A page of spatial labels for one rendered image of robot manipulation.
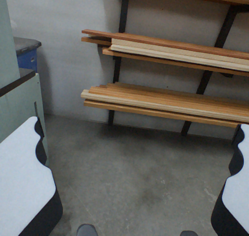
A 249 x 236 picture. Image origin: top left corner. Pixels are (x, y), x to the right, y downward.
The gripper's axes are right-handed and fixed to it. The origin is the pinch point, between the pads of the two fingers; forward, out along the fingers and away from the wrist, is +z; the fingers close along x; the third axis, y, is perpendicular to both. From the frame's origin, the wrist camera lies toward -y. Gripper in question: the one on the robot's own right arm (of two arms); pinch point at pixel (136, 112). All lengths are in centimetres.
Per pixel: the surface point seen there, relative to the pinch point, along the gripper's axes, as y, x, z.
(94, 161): 120, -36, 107
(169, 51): 19, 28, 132
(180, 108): 69, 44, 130
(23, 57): 27, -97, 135
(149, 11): -10, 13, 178
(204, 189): 134, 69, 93
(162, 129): 129, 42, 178
